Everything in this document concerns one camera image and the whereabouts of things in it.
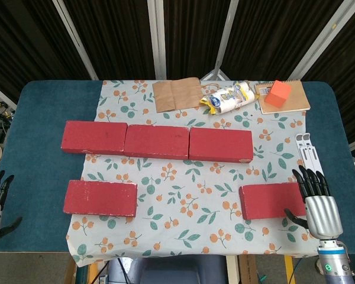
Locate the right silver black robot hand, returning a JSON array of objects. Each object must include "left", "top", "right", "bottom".
[{"left": 283, "top": 165, "right": 344, "bottom": 240}]

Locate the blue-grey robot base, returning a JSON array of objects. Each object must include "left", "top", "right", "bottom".
[{"left": 108, "top": 256, "right": 228, "bottom": 284}]

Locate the white folding stand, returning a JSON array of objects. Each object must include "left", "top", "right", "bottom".
[{"left": 295, "top": 133, "right": 325, "bottom": 179}]

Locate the teal table cover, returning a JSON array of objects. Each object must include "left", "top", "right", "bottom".
[{"left": 0, "top": 79, "right": 355, "bottom": 255}]

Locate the brown spiral notebook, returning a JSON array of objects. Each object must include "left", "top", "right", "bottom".
[{"left": 254, "top": 79, "right": 311, "bottom": 115}]

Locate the orange cube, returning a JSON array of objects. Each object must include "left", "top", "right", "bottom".
[{"left": 264, "top": 79, "right": 293, "bottom": 107}]

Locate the floral print tablecloth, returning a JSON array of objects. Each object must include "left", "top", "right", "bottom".
[{"left": 66, "top": 79, "right": 328, "bottom": 268}]

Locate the brown paper bag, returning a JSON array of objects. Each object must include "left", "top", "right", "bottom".
[{"left": 152, "top": 77, "right": 221, "bottom": 114}]

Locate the floor cable bundle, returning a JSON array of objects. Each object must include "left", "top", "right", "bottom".
[{"left": 0, "top": 100, "right": 16, "bottom": 122}]

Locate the white partition post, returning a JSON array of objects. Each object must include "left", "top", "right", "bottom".
[
  {"left": 52, "top": 0, "right": 99, "bottom": 80},
  {"left": 289, "top": 0, "right": 355, "bottom": 82},
  {"left": 200, "top": 0, "right": 247, "bottom": 82},
  {"left": 147, "top": 0, "right": 167, "bottom": 80}
]

